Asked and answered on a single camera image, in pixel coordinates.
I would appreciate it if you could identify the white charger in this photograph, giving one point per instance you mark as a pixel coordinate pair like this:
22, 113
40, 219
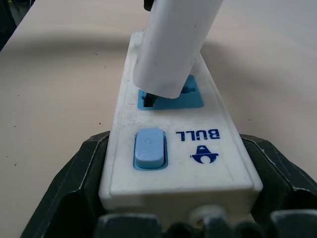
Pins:
168, 47

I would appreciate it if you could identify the white power strip blue sockets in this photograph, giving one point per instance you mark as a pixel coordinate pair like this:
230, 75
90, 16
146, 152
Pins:
183, 153

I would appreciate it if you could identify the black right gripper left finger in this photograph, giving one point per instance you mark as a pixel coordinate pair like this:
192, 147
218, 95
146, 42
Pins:
71, 178

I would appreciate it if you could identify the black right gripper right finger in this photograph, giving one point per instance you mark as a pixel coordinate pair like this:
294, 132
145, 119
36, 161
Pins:
277, 173

